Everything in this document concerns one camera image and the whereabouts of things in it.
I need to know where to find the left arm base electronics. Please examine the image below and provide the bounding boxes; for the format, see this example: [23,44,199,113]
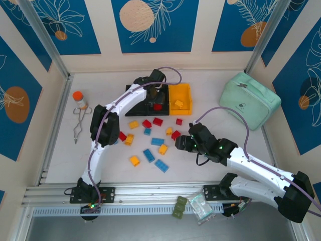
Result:
[80,202,102,221]

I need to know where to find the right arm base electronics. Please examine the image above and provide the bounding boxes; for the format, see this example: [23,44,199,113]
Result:
[222,200,251,219]

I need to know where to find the black plastic bin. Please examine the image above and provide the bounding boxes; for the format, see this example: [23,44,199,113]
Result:
[124,84,148,117]
[146,84,170,116]

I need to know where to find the yellow plastic bin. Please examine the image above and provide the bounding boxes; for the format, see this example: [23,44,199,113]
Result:
[168,82,194,116]

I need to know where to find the mint green zip case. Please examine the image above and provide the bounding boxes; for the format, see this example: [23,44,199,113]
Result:
[218,72,282,131]

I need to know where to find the clear plastic zip bag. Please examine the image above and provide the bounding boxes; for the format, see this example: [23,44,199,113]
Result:
[188,193,216,225]

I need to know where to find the metal forceps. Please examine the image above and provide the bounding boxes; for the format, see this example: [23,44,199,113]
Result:
[72,107,93,145]

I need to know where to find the orange capped small bottle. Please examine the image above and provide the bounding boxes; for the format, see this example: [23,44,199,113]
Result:
[72,91,89,110]

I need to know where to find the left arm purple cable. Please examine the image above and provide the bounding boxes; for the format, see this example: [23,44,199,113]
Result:
[84,66,183,219]

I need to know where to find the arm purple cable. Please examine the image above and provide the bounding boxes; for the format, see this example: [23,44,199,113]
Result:
[84,66,183,219]
[193,106,321,217]

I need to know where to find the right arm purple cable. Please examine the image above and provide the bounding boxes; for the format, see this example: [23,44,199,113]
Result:
[193,106,321,217]

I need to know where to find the aluminium frame cross rail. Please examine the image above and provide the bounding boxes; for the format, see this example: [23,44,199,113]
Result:
[21,180,225,208]

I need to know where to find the aluminium frame side rail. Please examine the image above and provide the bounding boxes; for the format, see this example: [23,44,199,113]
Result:
[36,73,75,187]
[260,124,279,169]

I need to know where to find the grey slotted cable duct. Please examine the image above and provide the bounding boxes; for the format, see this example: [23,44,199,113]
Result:
[32,203,224,217]

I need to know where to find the aluminium frame post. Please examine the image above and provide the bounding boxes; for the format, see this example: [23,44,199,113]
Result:
[243,0,290,75]
[17,0,72,80]

